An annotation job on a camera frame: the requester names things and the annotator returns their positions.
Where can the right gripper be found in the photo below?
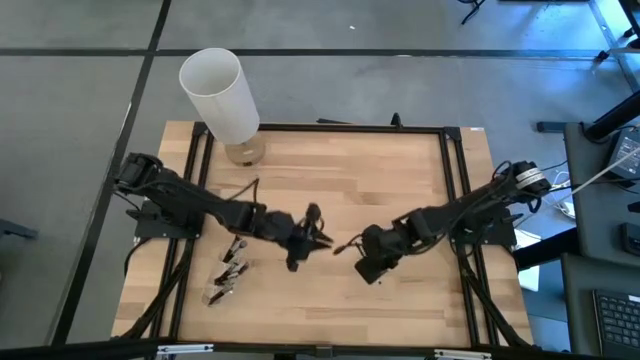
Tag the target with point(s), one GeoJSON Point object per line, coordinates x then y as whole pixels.
{"type": "Point", "coordinates": [380, 245]}

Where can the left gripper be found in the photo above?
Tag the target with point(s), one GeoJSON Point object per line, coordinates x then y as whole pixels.
{"type": "Point", "coordinates": [287, 232]}

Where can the large black powder brush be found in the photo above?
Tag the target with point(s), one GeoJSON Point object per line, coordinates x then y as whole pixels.
{"type": "Point", "coordinates": [241, 244]}

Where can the medium black round brush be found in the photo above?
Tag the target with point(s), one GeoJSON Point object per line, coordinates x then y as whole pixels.
{"type": "Point", "coordinates": [239, 267]}

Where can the black brush wide silver ferrule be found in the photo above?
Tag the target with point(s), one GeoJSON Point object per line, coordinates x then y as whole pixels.
{"type": "Point", "coordinates": [227, 281]}

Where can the long thin dark brush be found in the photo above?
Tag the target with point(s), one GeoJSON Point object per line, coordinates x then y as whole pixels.
{"type": "Point", "coordinates": [217, 299]}

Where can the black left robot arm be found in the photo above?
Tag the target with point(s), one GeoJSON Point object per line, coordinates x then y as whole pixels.
{"type": "Point", "coordinates": [200, 202]}

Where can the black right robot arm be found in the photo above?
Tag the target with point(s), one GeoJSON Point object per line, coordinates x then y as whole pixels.
{"type": "Point", "coordinates": [465, 210]}

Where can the clear acrylic brush organizer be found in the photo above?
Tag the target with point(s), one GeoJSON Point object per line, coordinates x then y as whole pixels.
{"type": "Point", "coordinates": [226, 280]}

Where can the black clamp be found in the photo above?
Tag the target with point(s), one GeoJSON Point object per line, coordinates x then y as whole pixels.
{"type": "Point", "coordinates": [396, 120]}

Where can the white shade wooden base lamp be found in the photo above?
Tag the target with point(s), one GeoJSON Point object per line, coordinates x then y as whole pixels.
{"type": "Point", "coordinates": [220, 95]}

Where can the black desk leg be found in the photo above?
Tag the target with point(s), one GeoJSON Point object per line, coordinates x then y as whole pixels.
{"type": "Point", "coordinates": [545, 248]}

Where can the grey side desk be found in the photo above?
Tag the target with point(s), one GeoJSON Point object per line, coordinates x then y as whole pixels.
{"type": "Point", "coordinates": [575, 310]}
{"type": "Point", "coordinates": [595, 225]}

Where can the black crossbeam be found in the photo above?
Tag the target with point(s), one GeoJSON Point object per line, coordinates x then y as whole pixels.
{"type": "Point", "coordinates": [100, 348]}

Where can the white rod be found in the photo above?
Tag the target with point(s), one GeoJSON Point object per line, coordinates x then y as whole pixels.
{"type": "Point", "coordinates": [600, 175]}

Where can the black keyboard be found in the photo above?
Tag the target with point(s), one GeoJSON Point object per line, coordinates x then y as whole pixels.
{"type": "Point", "coordinates": [617, 320]}

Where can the small black device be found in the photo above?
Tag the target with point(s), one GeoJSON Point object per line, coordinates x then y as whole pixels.
{"type": "Point", "coordinates": [631, 239]}

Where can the black laptop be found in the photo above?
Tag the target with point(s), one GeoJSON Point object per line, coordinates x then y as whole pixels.
{"type": "Point", "coordinates": [625, 155]}

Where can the black pole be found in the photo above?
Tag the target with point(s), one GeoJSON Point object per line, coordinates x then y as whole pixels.
{"type": "Point", "coordinates": [615, 117]}

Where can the dark grey floor object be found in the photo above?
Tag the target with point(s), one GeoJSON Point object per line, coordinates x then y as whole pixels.
{"type": "Point", "coordinates": [15, 229]}

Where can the black aluminium table frame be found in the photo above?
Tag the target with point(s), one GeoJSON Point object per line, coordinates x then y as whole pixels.
{"type": "Point", "coordinates": [350, 128]}

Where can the silver bracket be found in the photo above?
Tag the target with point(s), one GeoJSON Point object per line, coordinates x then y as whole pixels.
{"type": "Point", "coordinates": [185, 349]}
{"type": "Point", "coordinates": [462, 354]}

